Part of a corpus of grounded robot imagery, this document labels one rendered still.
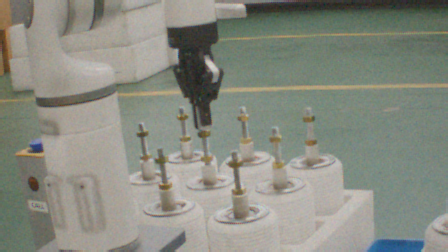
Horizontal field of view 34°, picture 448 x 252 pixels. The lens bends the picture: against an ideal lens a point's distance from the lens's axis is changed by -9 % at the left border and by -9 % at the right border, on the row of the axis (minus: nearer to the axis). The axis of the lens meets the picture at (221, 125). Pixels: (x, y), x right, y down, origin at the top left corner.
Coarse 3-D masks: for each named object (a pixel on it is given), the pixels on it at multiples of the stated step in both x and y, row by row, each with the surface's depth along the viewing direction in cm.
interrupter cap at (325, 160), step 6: (300, 156) 129; (324, 156) 127; (330, 156) 127; (294, 162) 126; (300, 162) 126; (324, 162) 124; (330, 162) 123; (294, 168) 124; (300, 168) 123; (306, 168) 122; (312, 168) 122; (318, 168) 122
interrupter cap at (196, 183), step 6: (222, 174) 124; (228, 174) 124; (192, 180) 123; (198, 180) 123; (222, 180) 122; (228, 180) 121; (186, 186) 121; (192, 186) 120; (198, 186) 120; (204, 186) 120; (210, 186) 119; (216, 186) 119; (222, 186) 119
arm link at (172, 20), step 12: (168, 0) 113; (180, 0) 112; (192, 0) 112; (204, 0) 113; (168, 12) 114; (180, 12) 112; (192, 12) 112; (204, 12) 113; (216, 12) 116; (228, 12) 115; (240, 12) 115; (168, 24) 115; (180, 24) 113; (192, 24) 113
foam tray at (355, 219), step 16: (352, 192) 130; (368, 192) 129; (352, 208) 122; (368, 208) 128; (320, 224) 120; (336, 224) 117; (352, 224) 122; (368, 224) 128; (208, 240) 117; (320, 240) 111; (336, 240) 116; (352, 240) 122; (368, 240) 129
